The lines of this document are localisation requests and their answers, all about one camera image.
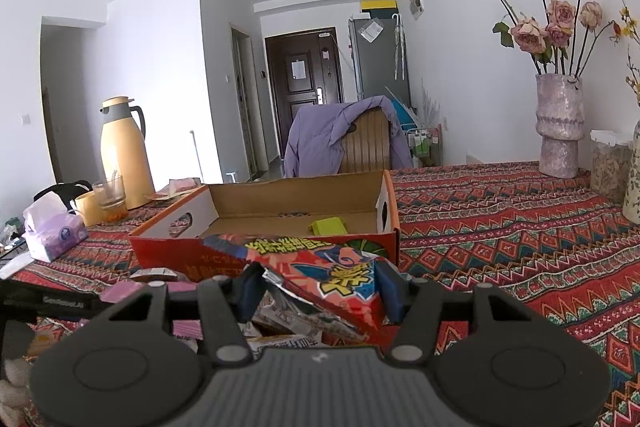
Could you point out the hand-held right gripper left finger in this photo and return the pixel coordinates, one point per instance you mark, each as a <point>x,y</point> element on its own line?
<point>248,294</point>

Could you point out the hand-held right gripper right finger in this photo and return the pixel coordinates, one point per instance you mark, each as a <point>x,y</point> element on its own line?
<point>389,294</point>

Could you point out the red cartoon snack packet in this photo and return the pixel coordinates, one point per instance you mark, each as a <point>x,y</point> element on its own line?
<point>345,302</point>

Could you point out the red cardboard box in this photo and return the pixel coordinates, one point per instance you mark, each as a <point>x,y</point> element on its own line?
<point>165,252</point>

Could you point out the crumpled white snack packet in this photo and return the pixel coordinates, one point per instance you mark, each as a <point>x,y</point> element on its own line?
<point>280,326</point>

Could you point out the purple tissue pack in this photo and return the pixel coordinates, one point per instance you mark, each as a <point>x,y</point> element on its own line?
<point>55,237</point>

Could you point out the pink snack packet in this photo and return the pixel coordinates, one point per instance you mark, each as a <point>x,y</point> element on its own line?
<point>125,293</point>

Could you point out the green snack packet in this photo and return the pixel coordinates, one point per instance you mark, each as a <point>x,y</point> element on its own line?
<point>327,227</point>

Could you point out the brown white snack packet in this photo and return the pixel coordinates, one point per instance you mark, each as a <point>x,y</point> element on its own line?
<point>155,274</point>

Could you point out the yellow mug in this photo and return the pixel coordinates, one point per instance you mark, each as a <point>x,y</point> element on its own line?
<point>87,209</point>

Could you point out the black bag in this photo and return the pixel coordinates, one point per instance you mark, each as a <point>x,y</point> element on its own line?
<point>65,192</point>

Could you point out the glass cup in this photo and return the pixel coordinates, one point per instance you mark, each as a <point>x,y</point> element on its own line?
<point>109,199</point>

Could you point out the pink flat packet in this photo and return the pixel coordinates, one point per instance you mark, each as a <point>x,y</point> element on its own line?
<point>182,187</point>

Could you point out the white storage rack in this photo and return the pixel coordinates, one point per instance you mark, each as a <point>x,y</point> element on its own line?
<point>422,144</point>

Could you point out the wooden chair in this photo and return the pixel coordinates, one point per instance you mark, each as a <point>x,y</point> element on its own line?
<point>367,142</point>

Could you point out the yellow thermos jug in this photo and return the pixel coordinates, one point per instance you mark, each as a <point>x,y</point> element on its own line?
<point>125,157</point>

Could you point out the chair with purple jacket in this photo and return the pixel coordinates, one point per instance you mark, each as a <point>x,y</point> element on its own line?
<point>315,132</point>

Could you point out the blue bag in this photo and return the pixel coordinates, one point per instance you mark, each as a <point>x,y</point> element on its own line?
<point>402,112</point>

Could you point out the grey interior door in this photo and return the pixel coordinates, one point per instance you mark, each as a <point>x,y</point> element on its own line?
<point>245,107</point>

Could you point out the dark brown entrance door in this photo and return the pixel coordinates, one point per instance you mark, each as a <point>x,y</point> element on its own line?
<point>300,107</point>

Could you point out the grey refrigerator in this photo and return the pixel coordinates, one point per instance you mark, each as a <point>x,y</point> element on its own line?
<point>380,67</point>

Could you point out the white door notice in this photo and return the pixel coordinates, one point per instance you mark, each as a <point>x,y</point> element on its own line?
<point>298,68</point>

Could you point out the mottled pink vase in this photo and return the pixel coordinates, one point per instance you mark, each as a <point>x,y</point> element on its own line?
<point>560,122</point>

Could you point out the white folded umbrella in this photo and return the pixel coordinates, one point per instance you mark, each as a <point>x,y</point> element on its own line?
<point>398,47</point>

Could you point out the glass jar with white lid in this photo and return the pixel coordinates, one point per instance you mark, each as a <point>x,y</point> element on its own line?
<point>610,167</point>

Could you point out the paper sheet on refrigerator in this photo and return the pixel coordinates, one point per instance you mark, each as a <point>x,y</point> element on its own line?
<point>372,31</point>

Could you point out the pale tall vase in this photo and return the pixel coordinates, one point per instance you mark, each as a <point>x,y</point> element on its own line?
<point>633,177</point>

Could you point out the yellow box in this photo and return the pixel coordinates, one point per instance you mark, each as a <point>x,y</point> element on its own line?
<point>379,4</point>

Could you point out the dried rose bouquet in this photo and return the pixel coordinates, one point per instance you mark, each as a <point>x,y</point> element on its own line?
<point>529,32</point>

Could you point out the yellow flower branch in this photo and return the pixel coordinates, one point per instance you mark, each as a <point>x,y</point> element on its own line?
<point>633,83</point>

